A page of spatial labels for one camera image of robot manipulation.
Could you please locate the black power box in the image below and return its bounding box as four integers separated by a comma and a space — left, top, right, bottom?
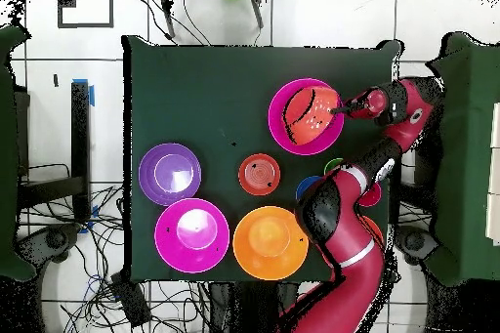
108, 271, 152, 328

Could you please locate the black rounded floor base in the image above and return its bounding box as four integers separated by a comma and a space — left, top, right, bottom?
17, 223, 81, 266
394, 225, 440, 266

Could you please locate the black metal stand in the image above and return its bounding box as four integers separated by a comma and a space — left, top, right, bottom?
399, 145, 440, 213
17, 78, 96, 225

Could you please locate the medium red-orange bowl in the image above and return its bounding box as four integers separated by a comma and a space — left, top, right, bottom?
281, 85, 341, 146
360, 214, 386, 249

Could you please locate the crimson cup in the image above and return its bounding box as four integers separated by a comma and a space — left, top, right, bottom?
356, 182, 383, 208

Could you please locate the stack of white boxes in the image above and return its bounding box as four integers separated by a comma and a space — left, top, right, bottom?
484, 101, 500, 246

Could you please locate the small blue bowl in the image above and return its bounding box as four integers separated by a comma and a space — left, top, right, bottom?
295, 175, 323, 201

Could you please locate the green cup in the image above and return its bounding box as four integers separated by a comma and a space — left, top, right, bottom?
322, 157, 345, 176

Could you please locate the large orange bowl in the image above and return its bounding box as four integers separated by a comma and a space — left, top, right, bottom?
231, 206, 310, 282

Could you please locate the dark green tablecloth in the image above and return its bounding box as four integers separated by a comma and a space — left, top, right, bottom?
122, 34, 403, 285

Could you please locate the small red-orange bowl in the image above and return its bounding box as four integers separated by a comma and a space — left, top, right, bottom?
237, 153, 281, 196

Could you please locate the purple bowl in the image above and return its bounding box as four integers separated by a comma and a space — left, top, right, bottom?
138, 142, 203, 208

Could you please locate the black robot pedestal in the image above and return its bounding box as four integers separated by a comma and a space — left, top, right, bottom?
206, 281, 302, 333

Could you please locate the tangle of cables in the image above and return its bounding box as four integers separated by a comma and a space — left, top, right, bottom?
19, 184, 212, 333

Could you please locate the large pink bowl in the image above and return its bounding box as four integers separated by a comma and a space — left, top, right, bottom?
153, 197, 230, 274
268, 77, 346, 156

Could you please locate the green cloth side table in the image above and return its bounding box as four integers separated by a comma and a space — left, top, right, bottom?
425, 30, 500, 287
0, 24, 36, 281

